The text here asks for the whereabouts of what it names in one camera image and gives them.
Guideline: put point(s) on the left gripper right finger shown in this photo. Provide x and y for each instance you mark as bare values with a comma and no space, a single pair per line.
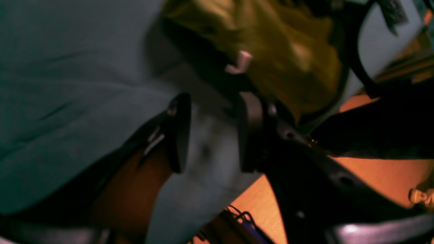
320,201

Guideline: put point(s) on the light blue table cloth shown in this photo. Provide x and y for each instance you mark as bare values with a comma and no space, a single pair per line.
120,126

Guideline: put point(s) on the olive green t-shirt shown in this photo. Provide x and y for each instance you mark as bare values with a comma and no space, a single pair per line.
294,56

